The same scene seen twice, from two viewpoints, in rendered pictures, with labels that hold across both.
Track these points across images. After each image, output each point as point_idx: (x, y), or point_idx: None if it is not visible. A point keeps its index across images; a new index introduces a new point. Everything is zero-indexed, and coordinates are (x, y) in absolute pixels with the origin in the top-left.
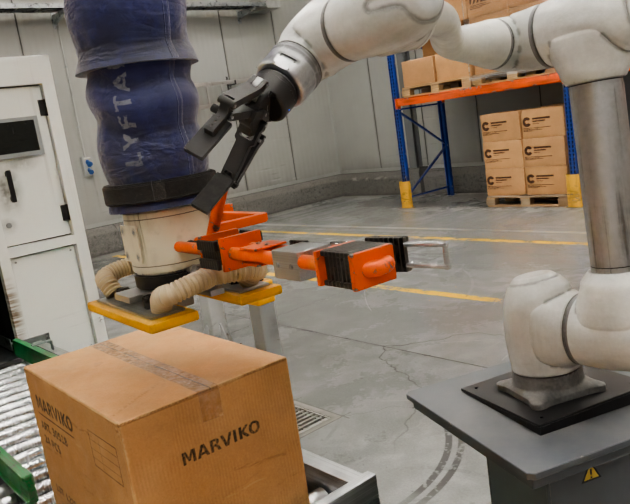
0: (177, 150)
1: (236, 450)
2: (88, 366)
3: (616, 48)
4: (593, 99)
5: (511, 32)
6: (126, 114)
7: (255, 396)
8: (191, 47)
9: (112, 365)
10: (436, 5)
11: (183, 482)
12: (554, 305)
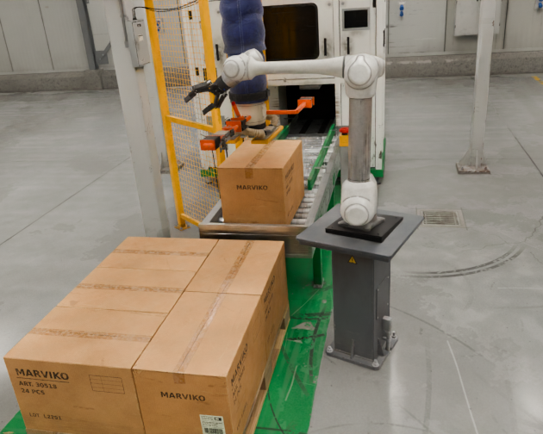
0: (241, 84)
1: (257, 192)
2: (252, 147)
3: (351, 87)
4: (349, 105)
5: (343, 65)
6: None
7: (266, 177)
8: (255, 46)
9: (255, 150)
10: (233, 73)
11: (236, 194)
12: None
